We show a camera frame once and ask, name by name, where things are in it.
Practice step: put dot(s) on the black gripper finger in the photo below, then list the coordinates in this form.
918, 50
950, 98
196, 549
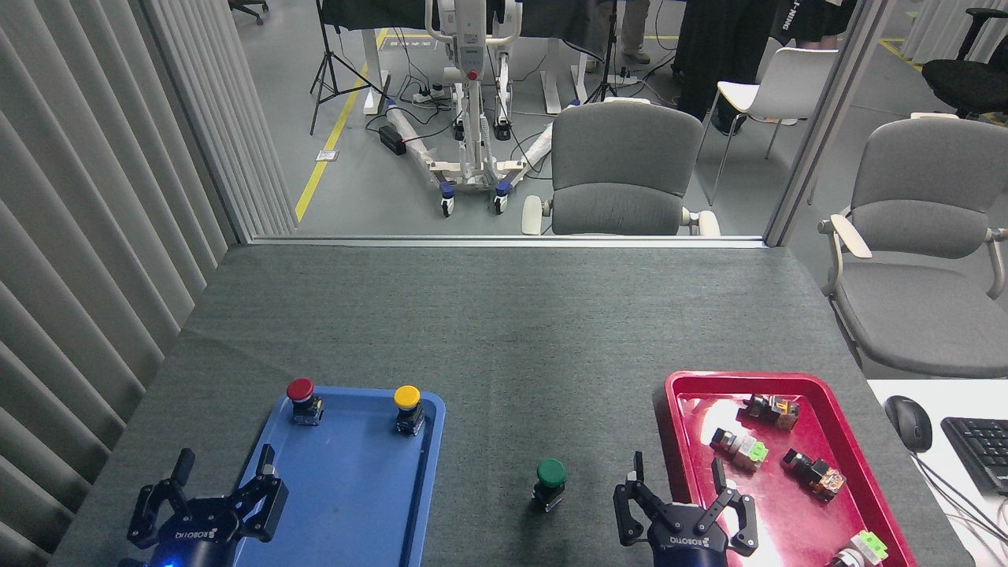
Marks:
264, 508
740, 524
630, 512
153, 512

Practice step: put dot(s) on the red plastic tray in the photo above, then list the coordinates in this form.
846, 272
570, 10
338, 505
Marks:
787, 512

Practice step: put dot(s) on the silver post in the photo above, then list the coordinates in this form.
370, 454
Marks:
827, 118

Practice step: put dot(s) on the black power adapter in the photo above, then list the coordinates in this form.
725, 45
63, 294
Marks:
391, 139

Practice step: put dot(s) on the black keyboard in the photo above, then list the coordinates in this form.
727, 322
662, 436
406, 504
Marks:
984, 453

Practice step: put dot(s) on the blue plastic tray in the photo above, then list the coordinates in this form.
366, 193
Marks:
354, 488

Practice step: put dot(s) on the white plastic chair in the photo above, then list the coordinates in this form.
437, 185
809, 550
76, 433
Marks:
787, 79

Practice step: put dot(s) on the white switch with green block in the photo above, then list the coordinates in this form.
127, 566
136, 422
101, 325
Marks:
866, 546

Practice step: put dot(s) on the yellow push button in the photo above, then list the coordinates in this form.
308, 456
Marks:
406, 396

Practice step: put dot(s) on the black computer mouse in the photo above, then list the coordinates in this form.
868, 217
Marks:
909, 424

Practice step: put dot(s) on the white desk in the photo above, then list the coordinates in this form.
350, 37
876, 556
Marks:
945, 520

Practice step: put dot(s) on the person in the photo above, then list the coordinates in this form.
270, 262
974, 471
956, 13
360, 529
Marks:
717, 55

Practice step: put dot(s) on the grey chair with cream armrests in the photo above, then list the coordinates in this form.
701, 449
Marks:
929, 299
622, 157

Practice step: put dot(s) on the slim black tripod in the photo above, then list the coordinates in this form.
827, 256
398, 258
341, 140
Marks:
608, 55

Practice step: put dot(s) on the green push button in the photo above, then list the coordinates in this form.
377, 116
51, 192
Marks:
550, 472

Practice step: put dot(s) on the grey switch with green block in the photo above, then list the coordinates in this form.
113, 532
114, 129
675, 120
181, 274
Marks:
740, 449

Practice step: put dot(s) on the black office chair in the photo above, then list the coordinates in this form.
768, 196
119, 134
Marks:
965, 79

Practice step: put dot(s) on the white power strip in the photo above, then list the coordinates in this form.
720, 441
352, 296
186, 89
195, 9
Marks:
429, 96

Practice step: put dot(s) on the black covered table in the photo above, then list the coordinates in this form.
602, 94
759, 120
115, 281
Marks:
551, 20

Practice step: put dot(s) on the white stand on wheels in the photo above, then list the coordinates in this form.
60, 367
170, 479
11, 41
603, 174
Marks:
472, 118

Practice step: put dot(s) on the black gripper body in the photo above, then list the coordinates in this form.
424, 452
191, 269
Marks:
197, 535
685, 539

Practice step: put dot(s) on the red push button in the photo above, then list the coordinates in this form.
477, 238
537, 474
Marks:
300, 389

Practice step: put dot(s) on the black switch with clear orange block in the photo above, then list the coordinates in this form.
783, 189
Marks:
819, 475

